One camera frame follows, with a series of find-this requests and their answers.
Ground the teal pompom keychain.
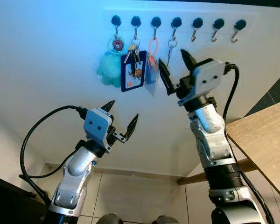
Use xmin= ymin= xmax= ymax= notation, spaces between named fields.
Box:
xmin=96 ymin=35 xmax=127 ymax=88

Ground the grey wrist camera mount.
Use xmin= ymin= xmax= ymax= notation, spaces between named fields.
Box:
xmin=190 ymin=58 xmax=231 ymax=99
xmin=83 ymin=108 xmax=114 ymax=146

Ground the grey right robot leg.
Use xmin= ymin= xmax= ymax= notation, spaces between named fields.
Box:
xmin=154 ymin=215 xmax=181 ymax=224

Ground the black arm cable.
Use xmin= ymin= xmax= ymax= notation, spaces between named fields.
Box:
xmin=20 ymin=105 xmax=88 ymax=206
xmin=222 ymin=63 xmax=276 ymax=224

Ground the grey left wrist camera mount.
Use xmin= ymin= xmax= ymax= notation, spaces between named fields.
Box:
xmin=83 ymin=108 xmax=114 ymax=146

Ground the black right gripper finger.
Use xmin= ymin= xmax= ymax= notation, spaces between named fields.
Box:
xmin=158 ymin=60 xmax=175 ymax=97
xmin=180 ymin=49 xmax=198 ymax=72

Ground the light wooden table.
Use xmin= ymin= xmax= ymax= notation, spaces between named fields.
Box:
xmin=226 ymin=98 xmax=280 ymax=204

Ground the wooden table leg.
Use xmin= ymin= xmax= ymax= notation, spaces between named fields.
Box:
xmin=177 ymin=158 xmax=260 ymax=186

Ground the black furniture piece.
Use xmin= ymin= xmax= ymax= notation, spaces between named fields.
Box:
xmin=0 ymin=174 xmax=50 ymax=224

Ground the silver key on ring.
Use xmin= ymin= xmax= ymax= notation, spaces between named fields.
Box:
xmin=166 ymin=39 xmax=178 ymax=66

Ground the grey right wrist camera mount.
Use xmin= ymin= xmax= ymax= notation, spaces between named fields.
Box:
xmin=190 ymin=58 xmax=231 ymax=99

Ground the orange loop clear card holder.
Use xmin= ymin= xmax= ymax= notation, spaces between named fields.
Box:
xmin=144 ymin=37 xmax=160 ymax=97

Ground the white wall hook rack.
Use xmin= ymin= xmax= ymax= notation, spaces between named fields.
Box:
xmin=103 ymin=8 xmax=260 ymax=45

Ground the blue card holder with keys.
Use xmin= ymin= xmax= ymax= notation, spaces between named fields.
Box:
xmin=120 ymin=40 xmax=147 ymax=92

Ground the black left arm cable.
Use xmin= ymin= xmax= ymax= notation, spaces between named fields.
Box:
xmin=20 ymin=105 xmax=88 ymax=206

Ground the black knob metal hook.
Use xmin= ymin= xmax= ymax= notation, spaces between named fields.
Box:
xmin=151 ymin=16 xmax=162 ymax=39
xmin=111 ymin=15 xmax=122 ymax=38
xmin=171 ymin=17 xmax=183 ymax=40
xmin=191 ymin=18 xmax=204 ymax=42
xmin=231 ymin=19 xmax=247 ymax=44
xmin=211 ymin=18 xmax=225 ymax=43
xmin=131 ymin=16 xmax=142 ymax=40

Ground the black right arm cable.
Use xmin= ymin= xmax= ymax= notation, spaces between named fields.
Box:
xmin=222 ymin=63 xmax=276 ymax=224

